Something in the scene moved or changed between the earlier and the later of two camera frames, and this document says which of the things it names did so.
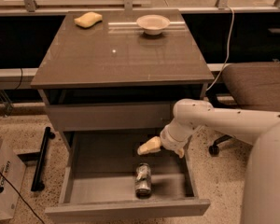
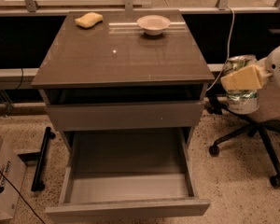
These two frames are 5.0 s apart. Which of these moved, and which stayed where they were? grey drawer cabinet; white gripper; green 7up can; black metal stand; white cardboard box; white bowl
Moved: green 7up can; white gripper
Stayed: white bowl; white cardboard box; grey drawer cabinet; black metal stand
